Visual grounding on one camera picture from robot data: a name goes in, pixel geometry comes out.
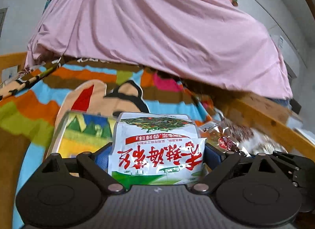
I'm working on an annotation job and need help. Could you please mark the grey door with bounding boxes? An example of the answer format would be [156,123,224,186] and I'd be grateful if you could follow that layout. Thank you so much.
[0,7,8,40]

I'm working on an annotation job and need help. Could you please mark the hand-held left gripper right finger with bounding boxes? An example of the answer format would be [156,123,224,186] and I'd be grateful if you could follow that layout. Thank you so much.
[192,143,278,195]

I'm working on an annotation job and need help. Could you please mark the wooden bed frame board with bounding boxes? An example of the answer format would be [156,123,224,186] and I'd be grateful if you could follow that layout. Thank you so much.
[214,92,315,153]

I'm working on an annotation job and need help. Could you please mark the cardboard box with dinosaur drawing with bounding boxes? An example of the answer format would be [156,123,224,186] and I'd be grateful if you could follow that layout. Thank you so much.
[47,111,117,160]

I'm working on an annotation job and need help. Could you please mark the pink bed sheet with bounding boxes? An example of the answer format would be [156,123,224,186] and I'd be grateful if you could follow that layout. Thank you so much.
[25,0,293,100]

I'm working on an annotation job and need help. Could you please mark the white brown floral quilt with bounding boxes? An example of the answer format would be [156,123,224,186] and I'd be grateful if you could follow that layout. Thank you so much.
[242,126,286,155]

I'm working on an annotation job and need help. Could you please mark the clear packet of red snack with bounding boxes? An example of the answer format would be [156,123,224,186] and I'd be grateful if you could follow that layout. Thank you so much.
[198,120,254,157]

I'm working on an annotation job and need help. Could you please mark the colourful printed blanket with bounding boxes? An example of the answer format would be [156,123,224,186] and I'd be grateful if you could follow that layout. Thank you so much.
[0,57,222,229]

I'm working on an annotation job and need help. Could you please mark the white green seaweed packet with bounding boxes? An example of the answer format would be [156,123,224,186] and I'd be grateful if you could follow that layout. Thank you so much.
[107,112,206,190]

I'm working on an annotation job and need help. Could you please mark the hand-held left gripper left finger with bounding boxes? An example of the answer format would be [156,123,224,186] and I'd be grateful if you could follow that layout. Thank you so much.
[41,144,126,195]

